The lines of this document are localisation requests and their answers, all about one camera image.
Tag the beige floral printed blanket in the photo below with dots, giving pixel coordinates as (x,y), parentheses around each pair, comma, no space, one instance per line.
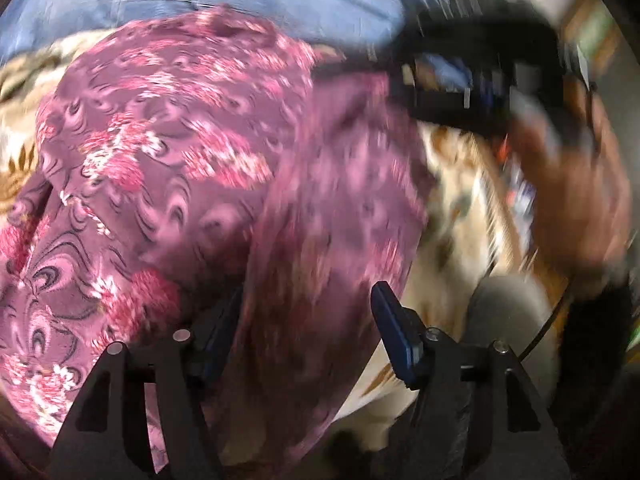
(465,210)

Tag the person's right forearm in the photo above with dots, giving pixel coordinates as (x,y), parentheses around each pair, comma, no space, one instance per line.
(600,325)

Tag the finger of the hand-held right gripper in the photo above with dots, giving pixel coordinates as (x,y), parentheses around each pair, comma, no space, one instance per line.
(450,102)

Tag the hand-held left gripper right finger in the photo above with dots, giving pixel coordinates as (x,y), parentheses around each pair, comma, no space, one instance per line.
(397,335)

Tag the purple floral garment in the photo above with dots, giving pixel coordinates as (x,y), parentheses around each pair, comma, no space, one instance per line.
(200,185)

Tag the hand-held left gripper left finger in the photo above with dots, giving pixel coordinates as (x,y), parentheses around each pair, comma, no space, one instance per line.
(212,340)

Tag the person's right hand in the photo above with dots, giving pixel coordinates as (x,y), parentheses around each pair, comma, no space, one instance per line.
(570,185)

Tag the grey cloth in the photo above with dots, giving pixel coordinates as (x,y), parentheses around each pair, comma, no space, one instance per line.
(510,330)

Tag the wooden furniture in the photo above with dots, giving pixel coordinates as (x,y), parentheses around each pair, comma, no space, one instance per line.
(590,30)

